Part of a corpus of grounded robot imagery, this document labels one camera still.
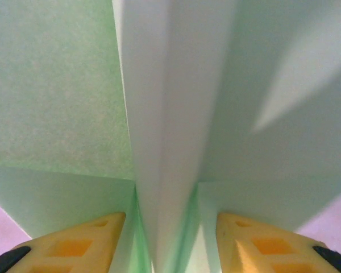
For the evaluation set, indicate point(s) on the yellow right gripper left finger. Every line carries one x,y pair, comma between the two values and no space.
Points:
74,247

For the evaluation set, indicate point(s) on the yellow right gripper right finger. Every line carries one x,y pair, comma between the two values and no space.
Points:
267,250

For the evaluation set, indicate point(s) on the light green paper sheet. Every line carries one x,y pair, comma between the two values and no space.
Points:
59,85

